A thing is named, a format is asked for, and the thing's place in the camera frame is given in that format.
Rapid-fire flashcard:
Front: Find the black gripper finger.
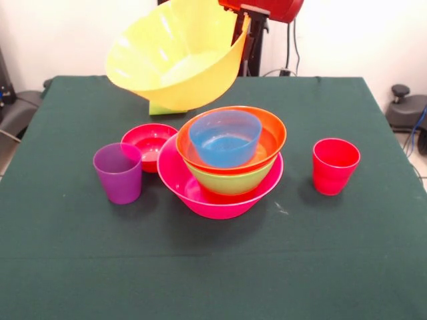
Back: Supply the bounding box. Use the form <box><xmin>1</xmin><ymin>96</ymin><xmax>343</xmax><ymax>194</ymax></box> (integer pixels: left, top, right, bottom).
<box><xmin>230</xmin><ymin>11</ymin><xmax>246</xmax><ymax>47</ymax></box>
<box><xmin>248</xmin><ymin>13</ymin><xmax>266</xmax><ymax>61</ymax></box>

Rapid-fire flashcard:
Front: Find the green cup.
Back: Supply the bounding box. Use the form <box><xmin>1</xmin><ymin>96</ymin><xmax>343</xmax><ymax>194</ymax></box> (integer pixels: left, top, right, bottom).
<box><xmin>149</xmin><ymin>101</ymin><xmax>188</xmax><ymax>117</ymax></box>

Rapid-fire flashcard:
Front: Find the blue bowl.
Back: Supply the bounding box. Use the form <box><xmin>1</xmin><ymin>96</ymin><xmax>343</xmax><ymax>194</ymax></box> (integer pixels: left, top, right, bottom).
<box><xmin>187</xmin><ymin>109</ymin><xmax>263</xmax><ymax>169</ymax></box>

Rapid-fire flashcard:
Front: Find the black computer case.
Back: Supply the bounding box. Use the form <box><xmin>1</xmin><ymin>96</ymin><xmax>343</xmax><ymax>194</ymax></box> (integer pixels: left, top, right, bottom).
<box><xmin>0</xmin><ymin>46</ymin><xmax>17</xmax><ymax>107</ymax></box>

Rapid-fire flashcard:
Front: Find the large orange bowl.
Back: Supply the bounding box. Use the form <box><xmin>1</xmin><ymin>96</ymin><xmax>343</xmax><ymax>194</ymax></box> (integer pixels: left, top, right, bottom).
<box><xmin>105</xmin><ymin>0</ymin><xmax>251</xmax><ymax>111</ymax></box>

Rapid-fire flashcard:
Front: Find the dark green tablecloth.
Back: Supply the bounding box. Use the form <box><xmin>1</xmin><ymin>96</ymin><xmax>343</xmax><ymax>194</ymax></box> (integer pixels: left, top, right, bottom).
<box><xmin>0</xmin><ymin>75</ymin><xmax>427</xmax><ymax>320</ymax></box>

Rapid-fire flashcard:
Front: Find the blue floor cable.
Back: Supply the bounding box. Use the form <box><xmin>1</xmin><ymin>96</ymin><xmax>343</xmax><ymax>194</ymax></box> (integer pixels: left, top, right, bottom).
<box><xmin>403</xmin><ymin>105</ymin><xmax>427</xmax><ymax>157</ymax></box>

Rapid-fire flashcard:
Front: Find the green bowl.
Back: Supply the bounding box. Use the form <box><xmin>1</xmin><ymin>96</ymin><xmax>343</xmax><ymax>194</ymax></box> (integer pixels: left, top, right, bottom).
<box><xmin>184</xmin><ymin>155</ymin><xmax>278</xmax><ymax>196</ymax></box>

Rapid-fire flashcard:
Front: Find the large pink bowl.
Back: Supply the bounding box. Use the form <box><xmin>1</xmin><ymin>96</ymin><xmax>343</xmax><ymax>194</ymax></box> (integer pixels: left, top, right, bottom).
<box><xmin>156</xmin><ymin>133</ymin><xmax>284</xmax><ymax>220</ymax></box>

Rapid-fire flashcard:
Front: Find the purple cup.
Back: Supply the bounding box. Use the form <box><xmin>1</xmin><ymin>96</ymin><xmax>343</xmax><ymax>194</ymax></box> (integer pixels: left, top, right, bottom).
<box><xmin>93</xmin><ymin>142</ymin><xmax>143</xmax><ymax>205</ymax></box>

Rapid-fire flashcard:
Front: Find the small crimson bowl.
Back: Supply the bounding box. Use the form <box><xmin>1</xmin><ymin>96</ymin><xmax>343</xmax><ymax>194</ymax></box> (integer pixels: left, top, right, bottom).
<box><xmin>120</xmin><ymin>123</ymin><xmax>179</xmax><ymax>174</ymax></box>

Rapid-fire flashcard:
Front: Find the black hanging cable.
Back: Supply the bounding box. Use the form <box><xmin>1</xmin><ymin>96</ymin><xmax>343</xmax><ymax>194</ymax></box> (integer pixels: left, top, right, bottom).
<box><xmin>285</xmin><ymin>18</ymin><xmax>301</xmax><ymax>76</ymax></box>

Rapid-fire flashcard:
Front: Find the wide red-orange bowl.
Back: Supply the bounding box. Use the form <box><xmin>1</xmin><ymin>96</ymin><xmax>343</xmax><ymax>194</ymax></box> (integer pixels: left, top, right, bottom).
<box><xmin>175</xmin><ymin>105</ymin><xmax>288</xmax><ymax>176</ymax></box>

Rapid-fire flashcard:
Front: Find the black pedestal leg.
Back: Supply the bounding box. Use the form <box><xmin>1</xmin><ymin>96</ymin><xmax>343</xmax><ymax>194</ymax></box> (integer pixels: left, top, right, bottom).
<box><xmin>385</xmin><ymin>83</ymin><xmax>427</xmax><ymax>134</ymax></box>

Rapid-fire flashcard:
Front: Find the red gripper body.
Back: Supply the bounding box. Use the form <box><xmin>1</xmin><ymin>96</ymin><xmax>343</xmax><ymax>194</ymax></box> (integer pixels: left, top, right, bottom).
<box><xmin>218</xmin><ymin>0</ymin><xmax>305</xmax><ymax>23</ymax></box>

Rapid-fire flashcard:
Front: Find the crimson cup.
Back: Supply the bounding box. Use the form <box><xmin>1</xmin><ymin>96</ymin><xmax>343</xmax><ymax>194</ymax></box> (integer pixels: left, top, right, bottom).
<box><xmin>312</xmin><ymin>137</ymin><xmax>361</xmax><ymax>197</ymax></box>

